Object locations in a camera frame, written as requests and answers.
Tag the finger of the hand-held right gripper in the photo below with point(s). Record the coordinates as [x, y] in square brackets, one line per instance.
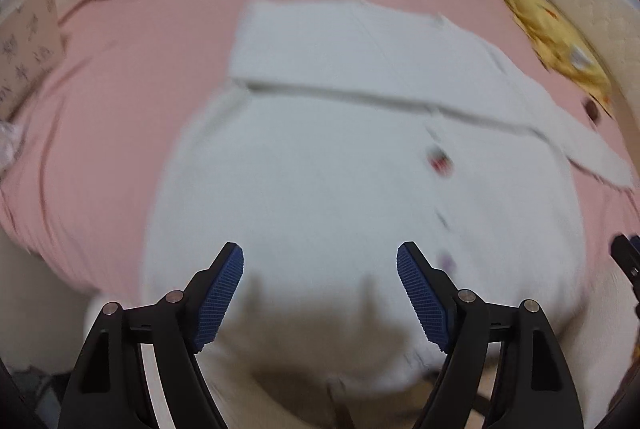
[629, 259]

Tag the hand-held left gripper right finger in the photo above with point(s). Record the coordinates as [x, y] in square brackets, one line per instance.
[422, 294]

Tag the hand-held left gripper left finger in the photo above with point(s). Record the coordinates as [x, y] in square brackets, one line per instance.
[220, 294]

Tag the white fleece garment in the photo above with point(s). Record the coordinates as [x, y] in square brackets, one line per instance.
[360, 189]

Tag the brown oval object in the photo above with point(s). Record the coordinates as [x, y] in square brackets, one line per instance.
[593, 109]

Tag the pink bed sheet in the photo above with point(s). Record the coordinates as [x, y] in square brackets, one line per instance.
[110, 109]

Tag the yellow pillow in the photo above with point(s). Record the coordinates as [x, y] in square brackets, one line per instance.
[555, 34]

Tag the crumpled white plastic wrap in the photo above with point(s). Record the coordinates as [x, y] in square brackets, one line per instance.
[7, 144]

